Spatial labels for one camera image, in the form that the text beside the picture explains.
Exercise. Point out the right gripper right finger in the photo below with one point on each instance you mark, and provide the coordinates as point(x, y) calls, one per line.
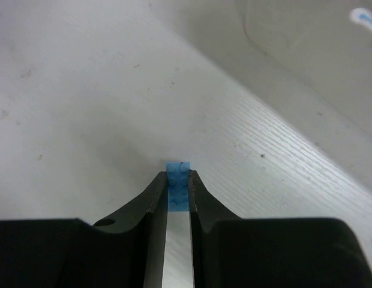
point(230, 251)

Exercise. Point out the small blue lego brick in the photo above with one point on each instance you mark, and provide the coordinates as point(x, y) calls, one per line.
point(362, 16)

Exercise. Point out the white three-compartment container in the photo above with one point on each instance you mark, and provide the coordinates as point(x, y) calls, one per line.
point(306, 59)

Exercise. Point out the light blue lego brick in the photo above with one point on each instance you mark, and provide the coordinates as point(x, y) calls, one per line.
point(177, 186)

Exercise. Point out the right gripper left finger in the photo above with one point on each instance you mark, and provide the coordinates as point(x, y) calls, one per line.
point(123, 249)

